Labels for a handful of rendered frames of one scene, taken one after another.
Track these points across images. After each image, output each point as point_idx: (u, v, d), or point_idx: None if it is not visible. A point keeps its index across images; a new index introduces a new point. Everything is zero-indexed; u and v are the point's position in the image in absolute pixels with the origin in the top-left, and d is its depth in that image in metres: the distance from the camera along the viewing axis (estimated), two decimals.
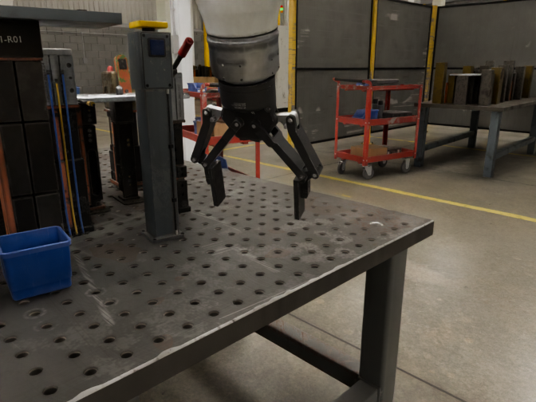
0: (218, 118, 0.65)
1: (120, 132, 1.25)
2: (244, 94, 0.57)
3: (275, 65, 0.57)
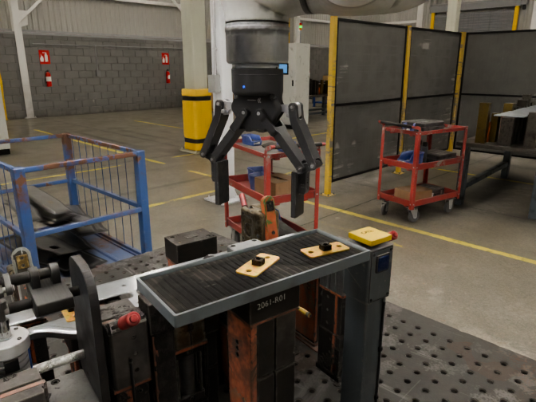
0: (288, 114, 0.65)
1: None
2: None
3: None
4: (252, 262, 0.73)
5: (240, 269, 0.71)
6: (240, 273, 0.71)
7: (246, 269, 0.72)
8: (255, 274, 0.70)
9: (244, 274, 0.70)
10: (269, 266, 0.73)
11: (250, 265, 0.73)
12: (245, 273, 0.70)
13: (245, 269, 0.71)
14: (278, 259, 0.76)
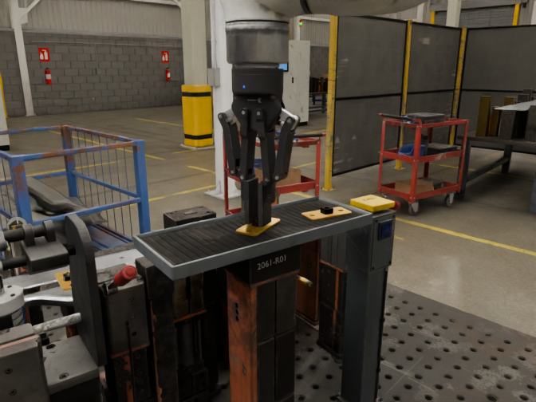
0: (282, 120, 0.66)
1: None
2: None
3: None
4: (252, 222, 0.71)
5: (240, 230, 0.70)
6: (240, 234, 0.69)
7: (246, 230, 0.70)
8: (255, 234, 0.68)
9: (244, 234, 0.69)
10: (269, 226, 0.71)
11: (250, 226, 0.71)
12: (245, 232, 0.69)
13: (245, 230, 0.70)
14: (279, 222, 0.74)
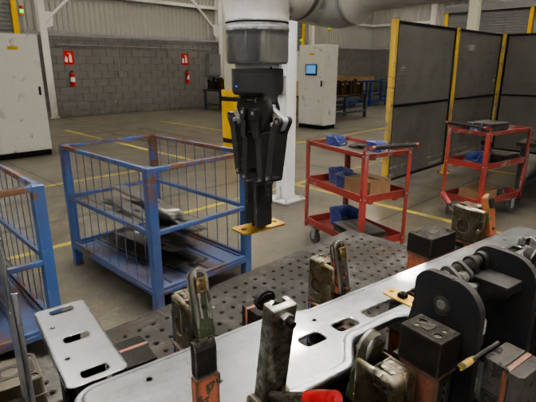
0: None
1: None
2: None
3: None
4: (252, 222, 0.72)
5: (236, 227, 0.71)
6: (234, 231, 0.70)
7: (242, 228, 0.71)
8: (246, 233, 0.69)
9: (237, 231, 0.70)
10: (267, 228, 0.71)
11: (249, 225, 0.72)
12: (238, 230, 0.70)
13: (240, 228, 0.71)
14: (283, 225, 0.73)
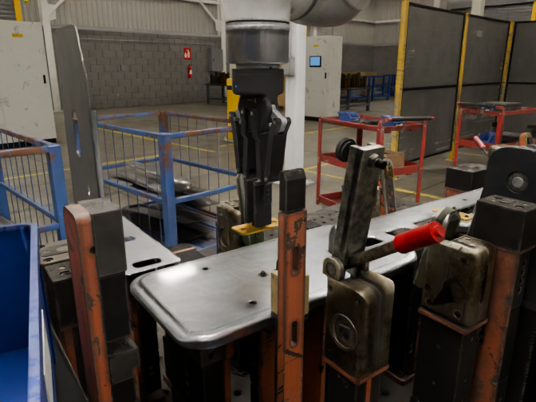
0: None
1: None
2: None
3: None
4: (252, 222, 0.72)
5: (236, 227, 0.71)
6: (234, 230, 0.70)
7: (242, 228, 0.71)
8: (245, 233, 0.69)
9: (236, 231, 0.70)
10: (266, 228, 0.71)
11: (249, 225, 0.72)
12: (237, 230, 0.70)
13: (239, 228, 0.71)
14: None
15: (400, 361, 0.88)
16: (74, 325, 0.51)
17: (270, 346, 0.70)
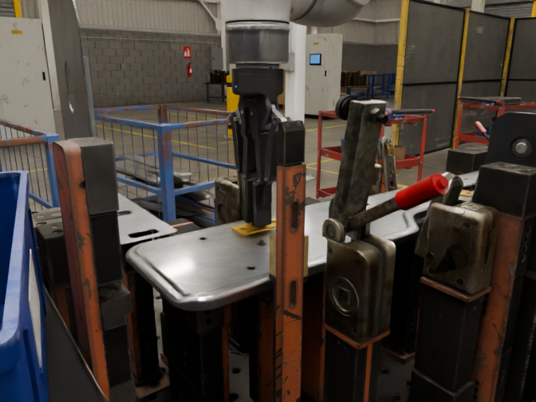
0: None
1: None
2: None
3: None
4: (252, 222, 0.72)
5: (236, 227, 0.71)
6: (234, 230, 0.70)
7: (242, 228, 0.71)
8: (245, 233, 0.69)
9: (236, 231, 0.70)
10: (266, 228, 0.71)
11: (249, 225, 0.72)
12: (237, 230, 0.70)
13: (240, 228, 0.71)
14: None
15: (400, 339, 0.87)
16: (67, 285, 0.50)
17: (269, 317, 0.69)
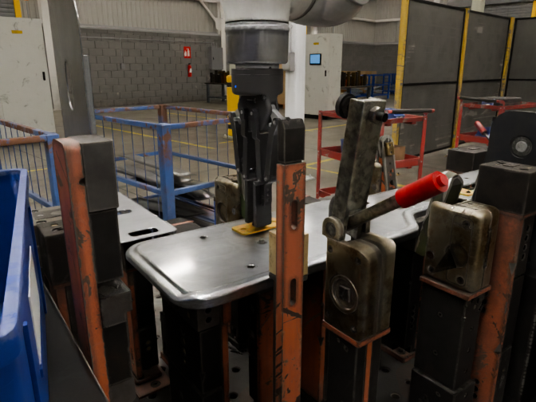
0: None
1: None
2: None
3: None
4: (252, 222, 0.72)
5: (236, 227, 0.71)
6: (234, 230, 0.70)
7: (242, 228, 0.71)
8: (245, 233, 0.69)
9: (236, 231, 0.70)
10: (267, 228, 0.71)
11: (249, 225, 0.72)
12: (238, 230, 0.70)
13: (240, 228, 0.71)
14: None
15: (400, 338, 0.87)
16: (67, 283, 0.50)
17: (269, 316, 0.69)
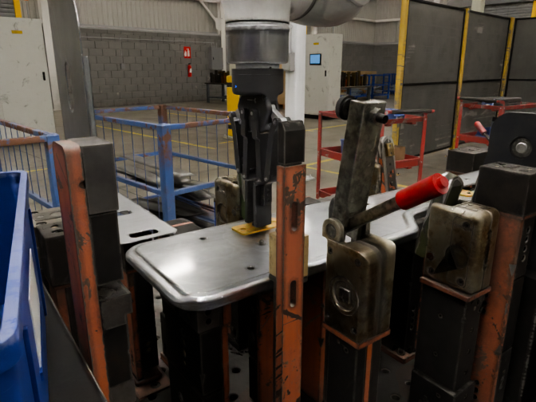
0: None
1: None
2: None
3: None
4: (252, 222, 0.72)
5: (236, 227, 0.71)
6: (234, 230, 0.70)
7: (242, 228, 0.71)
8: (245, 233, 0.69)
9: (236, 231, 0.70)
10: (266, 228, 0.71)
11: (249, 225, 0.72)
12: (237, 230, 0.70)
13: (240, 228, 0.71)
14: None
15: (400, 339, 0.87)
16: (67, 285, 0.50)
17: (269, 317, 0.69)
